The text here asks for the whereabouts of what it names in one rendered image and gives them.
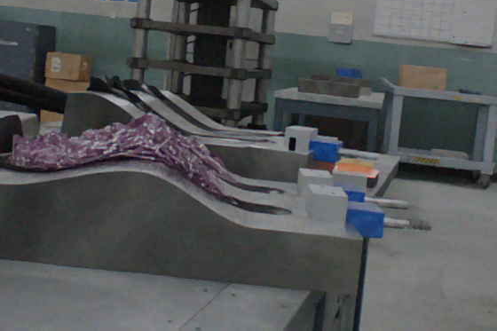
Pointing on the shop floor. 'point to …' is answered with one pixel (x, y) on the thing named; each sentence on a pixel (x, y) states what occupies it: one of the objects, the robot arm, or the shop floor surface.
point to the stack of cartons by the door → (66, 77)
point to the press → (212, 35)
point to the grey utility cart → (481, 170)
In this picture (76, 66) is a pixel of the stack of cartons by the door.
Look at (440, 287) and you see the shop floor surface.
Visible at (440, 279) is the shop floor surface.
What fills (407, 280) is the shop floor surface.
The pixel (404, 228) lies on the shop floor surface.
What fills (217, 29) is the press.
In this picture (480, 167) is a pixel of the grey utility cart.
